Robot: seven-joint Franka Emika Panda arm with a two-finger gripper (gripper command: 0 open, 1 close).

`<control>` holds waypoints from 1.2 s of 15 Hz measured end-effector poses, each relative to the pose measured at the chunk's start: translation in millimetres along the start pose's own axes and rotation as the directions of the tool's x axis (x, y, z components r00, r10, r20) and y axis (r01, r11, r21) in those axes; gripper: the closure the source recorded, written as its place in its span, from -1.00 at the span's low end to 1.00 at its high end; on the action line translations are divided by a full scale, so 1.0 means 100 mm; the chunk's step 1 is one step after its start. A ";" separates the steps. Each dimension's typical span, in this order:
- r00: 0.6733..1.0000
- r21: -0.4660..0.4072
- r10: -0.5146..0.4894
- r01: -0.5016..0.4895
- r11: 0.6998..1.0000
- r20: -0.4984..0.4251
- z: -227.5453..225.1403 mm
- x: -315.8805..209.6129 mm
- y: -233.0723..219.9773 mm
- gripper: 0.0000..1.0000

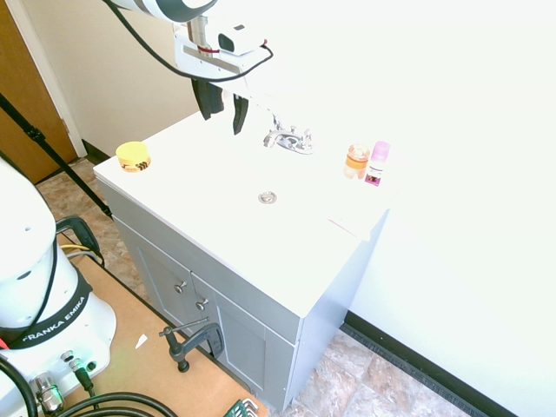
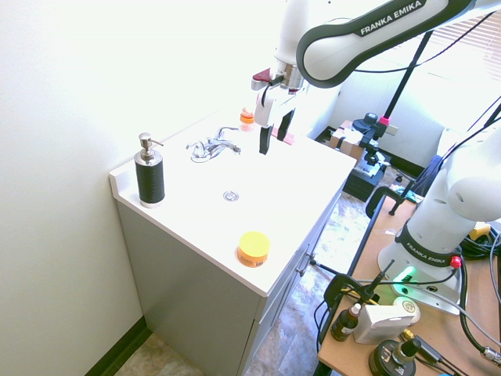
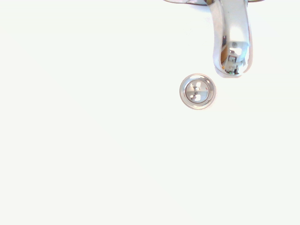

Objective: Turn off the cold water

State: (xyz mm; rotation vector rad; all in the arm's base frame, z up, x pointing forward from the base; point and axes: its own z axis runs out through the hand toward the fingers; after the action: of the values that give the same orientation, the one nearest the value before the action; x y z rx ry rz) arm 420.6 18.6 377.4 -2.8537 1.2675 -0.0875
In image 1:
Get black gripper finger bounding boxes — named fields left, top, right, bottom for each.
left=191, top=78, right=226, bottom=122
left=232, top=93, right=249, bottom=136

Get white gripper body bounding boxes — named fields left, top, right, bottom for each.
left=174, top=32, right=269, bottom=102

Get chrome sink faucet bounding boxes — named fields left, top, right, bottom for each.
left=262, top=111, right=315, bottom=156

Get white sink countertop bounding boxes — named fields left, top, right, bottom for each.
left=92, top=93, right=399, bottom=319

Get yellow round container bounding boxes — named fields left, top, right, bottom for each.
left=115, top=141, right=153, bottom=174

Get orange translucent bottle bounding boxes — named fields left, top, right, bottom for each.
left=343, top=142, right=371, bottom=181

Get pink capped white bottle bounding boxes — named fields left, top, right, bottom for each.
left=364, top=140, right=392, bottom=188

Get black tripod leg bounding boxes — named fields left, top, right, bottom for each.
left=0, top=92, right=114, bottom=221

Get brown wooden door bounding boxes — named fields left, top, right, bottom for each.
left=0, top=0, right=79, bottom=185

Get grey vanity cabinet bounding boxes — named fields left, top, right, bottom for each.
left=96, top=178, right=389, bottom=413

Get black C-clamp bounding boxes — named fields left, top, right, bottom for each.
left=158, top=316, right=226, bottom=374

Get wooden base board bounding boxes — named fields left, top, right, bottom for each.
left=55, top=232, right=270, bottom=417

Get green hex key holder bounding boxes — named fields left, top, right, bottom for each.
left=224, top=398, right=259, bottom=417

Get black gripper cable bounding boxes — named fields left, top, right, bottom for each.
left=102, top=0, right=275, bottom=83

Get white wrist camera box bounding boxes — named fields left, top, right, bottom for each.
left=202, top=15, right=269, bottom=56

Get black wall baseboard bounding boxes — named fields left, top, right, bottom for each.
left=340, top=310, right=520, bottom=417

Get black base cables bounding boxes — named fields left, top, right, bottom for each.
left=0, top=355, right=180, bottom=417

